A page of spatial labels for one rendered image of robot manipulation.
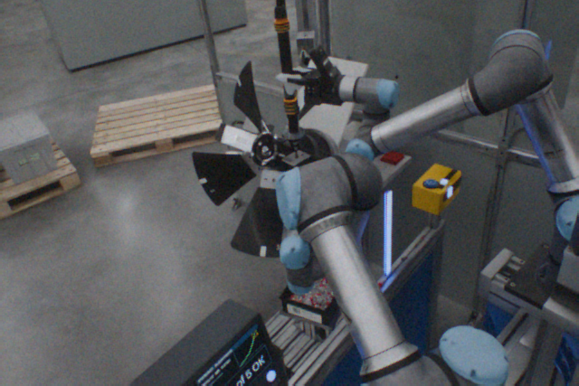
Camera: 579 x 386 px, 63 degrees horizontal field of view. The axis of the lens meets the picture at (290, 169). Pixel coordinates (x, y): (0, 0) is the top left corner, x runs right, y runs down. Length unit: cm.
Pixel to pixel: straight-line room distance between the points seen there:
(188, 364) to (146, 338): 178
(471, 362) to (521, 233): 133
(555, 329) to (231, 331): 63
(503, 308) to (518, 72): 70
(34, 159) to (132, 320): 176
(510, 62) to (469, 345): 58
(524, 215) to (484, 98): 111
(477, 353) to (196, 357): 51
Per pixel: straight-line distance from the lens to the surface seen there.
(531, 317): 146
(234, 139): 192
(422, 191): 164
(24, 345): 306
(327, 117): 182
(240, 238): 162
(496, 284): 148
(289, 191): 92
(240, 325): 101
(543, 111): 127
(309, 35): 204
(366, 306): 90
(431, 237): 177
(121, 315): 293
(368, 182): 98
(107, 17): 681
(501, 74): 111
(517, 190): 210
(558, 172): 135
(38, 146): 411
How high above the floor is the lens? 202
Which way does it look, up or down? 33 degrees down
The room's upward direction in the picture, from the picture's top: 7 degrees counter-clockwise
